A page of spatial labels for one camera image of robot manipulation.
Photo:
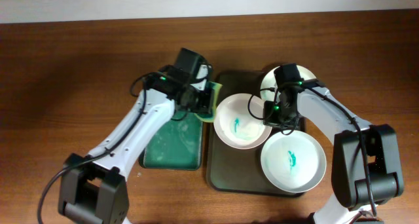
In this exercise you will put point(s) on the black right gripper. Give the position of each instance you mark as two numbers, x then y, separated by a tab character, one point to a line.
270	120

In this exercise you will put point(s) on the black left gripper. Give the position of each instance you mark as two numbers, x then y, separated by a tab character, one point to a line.
203	105

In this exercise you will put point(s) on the white bowl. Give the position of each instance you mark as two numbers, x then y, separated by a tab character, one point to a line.
304	75
237	121

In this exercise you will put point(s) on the green and yellow sponge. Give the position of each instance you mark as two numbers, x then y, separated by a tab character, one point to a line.
214	93

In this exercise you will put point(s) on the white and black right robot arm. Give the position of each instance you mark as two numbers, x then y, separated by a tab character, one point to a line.
366	168

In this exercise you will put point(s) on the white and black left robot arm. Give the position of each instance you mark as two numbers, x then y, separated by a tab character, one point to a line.
93	188

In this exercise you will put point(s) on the dark green water tray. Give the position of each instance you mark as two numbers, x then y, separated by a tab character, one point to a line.
177	145

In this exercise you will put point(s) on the large dark serving tray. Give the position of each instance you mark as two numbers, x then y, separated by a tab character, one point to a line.
237	170

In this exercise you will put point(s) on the white plate lower right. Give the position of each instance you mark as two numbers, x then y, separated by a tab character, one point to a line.
295	163

